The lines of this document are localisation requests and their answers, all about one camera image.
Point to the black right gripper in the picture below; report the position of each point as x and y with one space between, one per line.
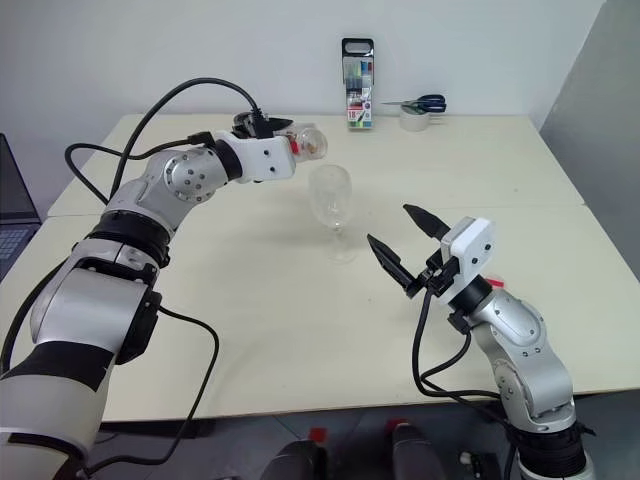
440 275

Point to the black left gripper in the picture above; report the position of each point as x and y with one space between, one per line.
260 131

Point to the clear plastic drink bottle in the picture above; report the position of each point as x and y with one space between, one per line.
312 142

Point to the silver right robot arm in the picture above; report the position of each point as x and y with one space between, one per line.
520 340

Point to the clear wine glass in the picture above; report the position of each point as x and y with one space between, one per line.
330 195

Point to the small dark grey cup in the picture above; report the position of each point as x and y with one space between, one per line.
240 122

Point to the marker pen pack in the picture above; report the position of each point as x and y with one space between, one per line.
358 107

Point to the small red object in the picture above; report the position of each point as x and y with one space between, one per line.
497 283

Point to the white tape roll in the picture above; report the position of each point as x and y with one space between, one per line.
413 121

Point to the small red block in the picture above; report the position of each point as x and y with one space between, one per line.
397 424
318 434

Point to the dark rounded shape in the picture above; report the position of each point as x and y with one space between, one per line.
419 455
295 465

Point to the grey metal base part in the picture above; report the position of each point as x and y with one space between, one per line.
480 465

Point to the dark laptop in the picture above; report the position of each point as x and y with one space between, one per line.
15 200

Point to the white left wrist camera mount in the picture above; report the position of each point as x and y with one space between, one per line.
265 157

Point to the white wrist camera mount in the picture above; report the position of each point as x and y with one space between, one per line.
475 245
265 157

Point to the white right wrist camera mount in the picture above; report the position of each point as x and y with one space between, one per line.
475 245

